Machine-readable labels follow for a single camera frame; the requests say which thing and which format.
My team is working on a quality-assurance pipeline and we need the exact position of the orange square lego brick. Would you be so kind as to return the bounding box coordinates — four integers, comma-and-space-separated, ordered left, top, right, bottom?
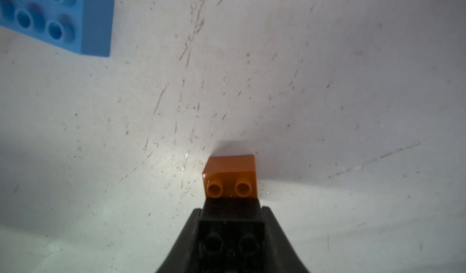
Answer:
202, 155, 258, 199

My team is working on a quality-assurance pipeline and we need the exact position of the black square lego brick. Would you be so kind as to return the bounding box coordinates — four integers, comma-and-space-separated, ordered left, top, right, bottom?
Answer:
199, 198, 265, 273

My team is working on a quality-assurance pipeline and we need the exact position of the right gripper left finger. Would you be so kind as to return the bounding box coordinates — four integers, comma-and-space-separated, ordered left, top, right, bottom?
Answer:
156, 209, 201, 273

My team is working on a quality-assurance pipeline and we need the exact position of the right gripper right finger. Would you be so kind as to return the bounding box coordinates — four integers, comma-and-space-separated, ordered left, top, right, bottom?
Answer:
262, 206, 309, 273

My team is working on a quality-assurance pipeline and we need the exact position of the blue long lego brick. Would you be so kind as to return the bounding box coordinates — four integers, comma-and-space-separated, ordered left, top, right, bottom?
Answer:
1, 0, 115, 58

